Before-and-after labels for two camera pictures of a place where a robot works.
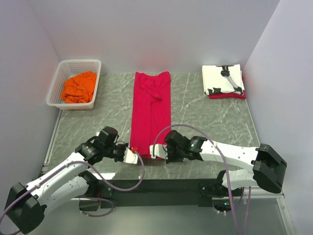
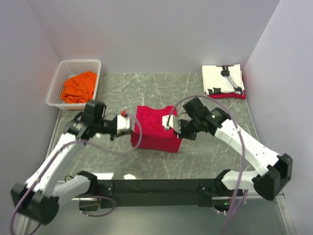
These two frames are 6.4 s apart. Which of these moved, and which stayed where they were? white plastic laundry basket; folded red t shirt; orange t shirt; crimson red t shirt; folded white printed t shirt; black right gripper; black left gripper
Moved: crimson red t shirt; black right gripper; black left gripper
Stayed: orange t shirt; folded white printed t shirt; white plastic laundry basket; folded red t shirt
